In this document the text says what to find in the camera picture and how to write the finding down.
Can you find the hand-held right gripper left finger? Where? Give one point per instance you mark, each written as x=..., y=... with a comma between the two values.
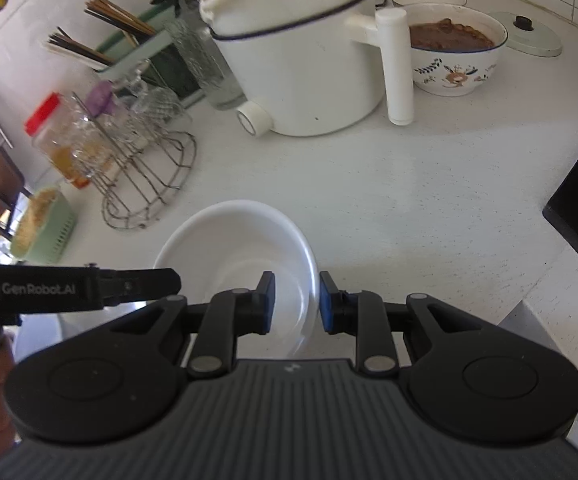
x=268, y=305

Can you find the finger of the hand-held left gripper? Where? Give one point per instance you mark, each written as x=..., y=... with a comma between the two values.
x=144, y=284

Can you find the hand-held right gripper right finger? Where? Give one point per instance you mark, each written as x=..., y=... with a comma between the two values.
x=326, y=305

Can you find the white ceramic bowl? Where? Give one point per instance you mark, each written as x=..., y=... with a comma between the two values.
x=234, y=250

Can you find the green plastic basket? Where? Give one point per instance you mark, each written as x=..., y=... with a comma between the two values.
x=51, y=237

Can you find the dry noodles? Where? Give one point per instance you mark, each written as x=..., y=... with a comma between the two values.
x=34, y=215

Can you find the red-lidded plastic jar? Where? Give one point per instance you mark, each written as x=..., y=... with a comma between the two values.
x=54, y=140

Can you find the purple cup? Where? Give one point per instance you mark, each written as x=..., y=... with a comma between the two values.
x=101, y=97

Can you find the green utensil holder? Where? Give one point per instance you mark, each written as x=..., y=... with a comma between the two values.
x=169, y=67

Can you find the textured glass pitcher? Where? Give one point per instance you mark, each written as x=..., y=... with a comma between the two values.
x=204, y=60

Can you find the bundle of pale chopsticks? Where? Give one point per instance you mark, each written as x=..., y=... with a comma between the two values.
x=76, y=47

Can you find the white electric pot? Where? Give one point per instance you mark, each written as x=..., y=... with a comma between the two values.
x=294, y=60

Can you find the floral ceramic bowl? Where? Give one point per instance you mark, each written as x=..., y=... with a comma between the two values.
x=449, y=77

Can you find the bundle of brown chopsticks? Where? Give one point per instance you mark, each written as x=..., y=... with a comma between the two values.
x=119, y=17

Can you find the brown stew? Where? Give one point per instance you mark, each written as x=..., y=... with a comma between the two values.
x=449, y=37

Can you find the green pot lid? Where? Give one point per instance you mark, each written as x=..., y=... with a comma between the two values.
x=534, y=37

